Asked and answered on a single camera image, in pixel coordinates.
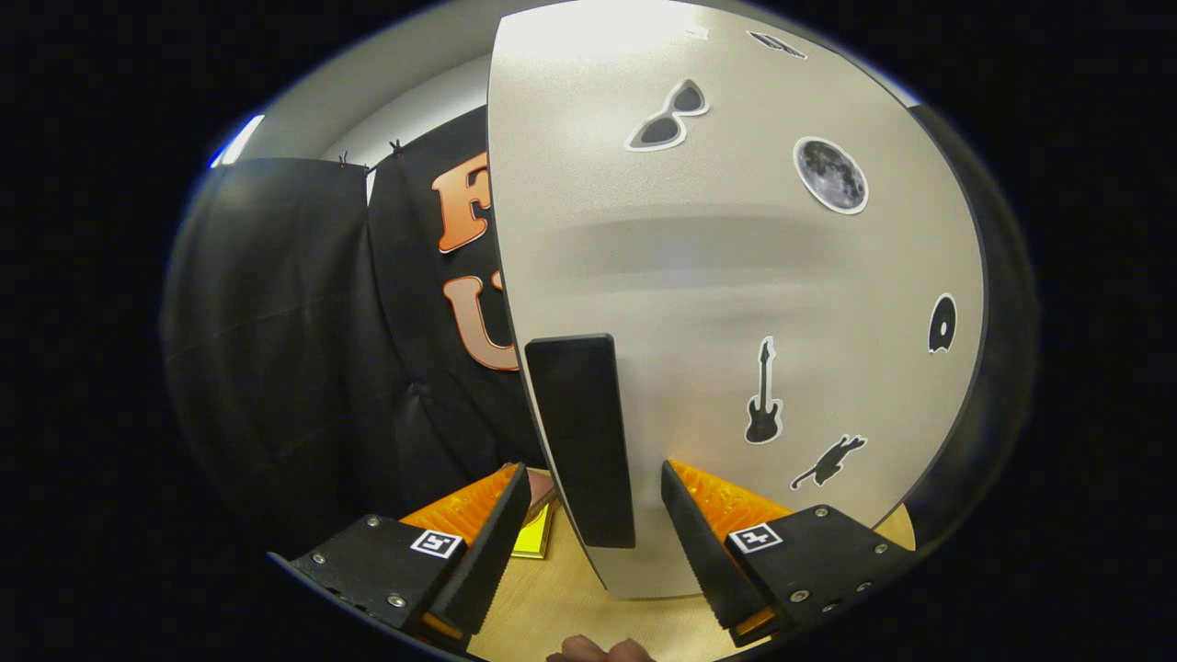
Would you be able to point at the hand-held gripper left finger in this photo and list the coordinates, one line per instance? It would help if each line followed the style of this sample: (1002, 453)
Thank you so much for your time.
(487, 552)

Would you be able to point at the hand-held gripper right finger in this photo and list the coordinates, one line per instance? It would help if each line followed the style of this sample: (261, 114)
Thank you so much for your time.
(703, 552)

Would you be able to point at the dark grey shoe cabinet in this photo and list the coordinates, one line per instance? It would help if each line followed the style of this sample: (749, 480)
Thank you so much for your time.
(947, 450)

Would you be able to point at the beige shoe cabinet door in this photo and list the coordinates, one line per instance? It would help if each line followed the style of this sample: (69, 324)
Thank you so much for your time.
(736, 276)

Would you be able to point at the yellow book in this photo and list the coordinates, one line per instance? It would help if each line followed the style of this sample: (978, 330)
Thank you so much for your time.
(531, 544)

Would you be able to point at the brown cover book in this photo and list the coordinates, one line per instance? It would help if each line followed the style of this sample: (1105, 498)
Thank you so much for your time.
(544, 492)

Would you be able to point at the black backdrop cloth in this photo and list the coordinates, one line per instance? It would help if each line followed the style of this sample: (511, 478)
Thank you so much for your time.
(294, 349)

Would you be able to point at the row of black cloth clips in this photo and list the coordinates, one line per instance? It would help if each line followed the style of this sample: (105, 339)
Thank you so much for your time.
(395, 146)

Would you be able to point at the long ceiling light strip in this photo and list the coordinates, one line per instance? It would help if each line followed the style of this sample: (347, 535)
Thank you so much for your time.
(241, 140)

